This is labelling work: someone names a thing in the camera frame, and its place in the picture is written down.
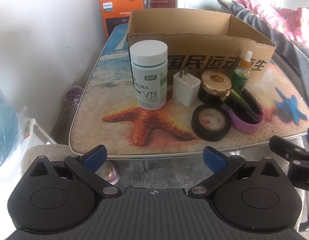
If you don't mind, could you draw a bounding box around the orange cardboard box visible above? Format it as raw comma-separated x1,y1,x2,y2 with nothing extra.
99,0,153,40

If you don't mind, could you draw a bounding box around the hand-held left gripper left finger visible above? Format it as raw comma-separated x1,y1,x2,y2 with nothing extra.
28,144,122,198

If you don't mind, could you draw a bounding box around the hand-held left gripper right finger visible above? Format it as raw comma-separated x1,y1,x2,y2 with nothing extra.
188,146,280,198

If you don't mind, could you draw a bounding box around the black tape roll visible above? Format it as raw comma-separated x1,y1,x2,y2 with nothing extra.
191,103,232,142

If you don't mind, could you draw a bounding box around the pink floral blanket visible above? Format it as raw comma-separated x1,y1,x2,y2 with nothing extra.
236,0,309,48

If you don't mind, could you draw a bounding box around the white stand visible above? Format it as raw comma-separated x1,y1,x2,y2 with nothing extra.
19,106,57,145

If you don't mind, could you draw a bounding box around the black jar with gold lid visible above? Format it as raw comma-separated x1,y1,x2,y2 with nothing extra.
198,71,232,105

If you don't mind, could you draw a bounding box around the green dropper bottle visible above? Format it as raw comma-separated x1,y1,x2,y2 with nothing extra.
231,51,253,92

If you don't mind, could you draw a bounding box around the brown cardboard box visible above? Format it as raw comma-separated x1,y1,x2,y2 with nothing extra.
126,8,277,83

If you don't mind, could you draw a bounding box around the blue water jug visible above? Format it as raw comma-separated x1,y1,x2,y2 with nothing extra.
0,81,22,173

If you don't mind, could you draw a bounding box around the black tube with gold end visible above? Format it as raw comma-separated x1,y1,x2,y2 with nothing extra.
221,89,260,123

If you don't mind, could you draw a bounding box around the purple plastic lid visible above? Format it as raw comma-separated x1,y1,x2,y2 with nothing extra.
223,100,265,133

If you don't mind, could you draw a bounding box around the grey blanket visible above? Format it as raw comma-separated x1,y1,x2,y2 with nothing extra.
218,0,309,95

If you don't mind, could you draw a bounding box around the white vitamin bottle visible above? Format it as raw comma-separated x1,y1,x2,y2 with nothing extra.
130,40,168,110

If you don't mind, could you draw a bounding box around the black slim tube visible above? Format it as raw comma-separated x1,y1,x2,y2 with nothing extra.
241,87,263,113

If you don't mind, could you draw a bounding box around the purple round object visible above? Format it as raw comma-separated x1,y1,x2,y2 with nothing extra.
66,85,85,108

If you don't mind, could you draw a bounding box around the white charger plug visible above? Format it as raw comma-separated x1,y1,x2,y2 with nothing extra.
172,67,201,107

